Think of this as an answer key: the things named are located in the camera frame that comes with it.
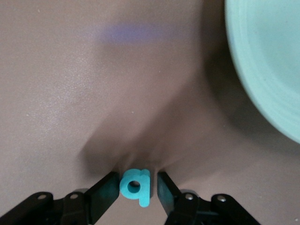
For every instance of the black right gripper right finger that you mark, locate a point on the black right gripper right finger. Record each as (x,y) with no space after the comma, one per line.
(170,197)

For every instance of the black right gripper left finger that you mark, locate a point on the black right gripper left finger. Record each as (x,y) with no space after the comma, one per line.
(103,197)

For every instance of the teal foam letter q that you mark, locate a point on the teal foam letter q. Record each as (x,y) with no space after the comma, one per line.
(144,187)

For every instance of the green plate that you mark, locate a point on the green plate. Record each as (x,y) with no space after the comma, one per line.
(267,65)

